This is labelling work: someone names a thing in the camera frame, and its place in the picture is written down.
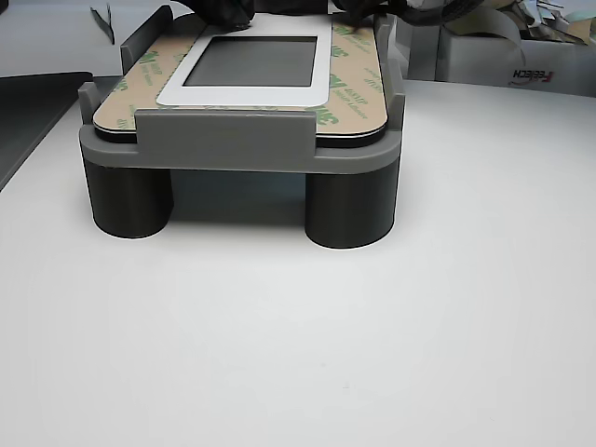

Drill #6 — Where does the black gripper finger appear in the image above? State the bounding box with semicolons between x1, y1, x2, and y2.
195;0;256;32

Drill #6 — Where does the tan 3M protective film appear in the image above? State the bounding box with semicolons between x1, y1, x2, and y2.
92;0;387;136

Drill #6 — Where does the gray holder fixture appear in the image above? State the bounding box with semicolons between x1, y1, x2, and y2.
77;7;407;251

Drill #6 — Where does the plain white box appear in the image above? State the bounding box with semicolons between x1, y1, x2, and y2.
395;18;441;81

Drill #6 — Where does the gray rectangular mat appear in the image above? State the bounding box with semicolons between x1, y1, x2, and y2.
0;71;95;190

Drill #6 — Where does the white box with Feetech print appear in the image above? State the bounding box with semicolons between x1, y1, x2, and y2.
435;22;596;100

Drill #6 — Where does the cardboard scrap pile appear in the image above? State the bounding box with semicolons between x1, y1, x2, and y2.
509;0;596;47

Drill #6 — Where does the gray ribbon strap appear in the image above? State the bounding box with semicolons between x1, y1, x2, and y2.
441;7;530;66

